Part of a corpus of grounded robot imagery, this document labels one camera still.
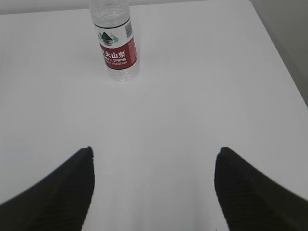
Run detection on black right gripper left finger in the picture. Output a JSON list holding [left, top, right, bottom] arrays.
[[0, 147, 95, 231]]

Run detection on Nongfu Spring water bottle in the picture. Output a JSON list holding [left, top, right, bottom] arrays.
[[89, 0, 140, 82]]

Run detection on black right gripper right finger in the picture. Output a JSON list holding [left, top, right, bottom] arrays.
[[214, 147, 308, 231]]

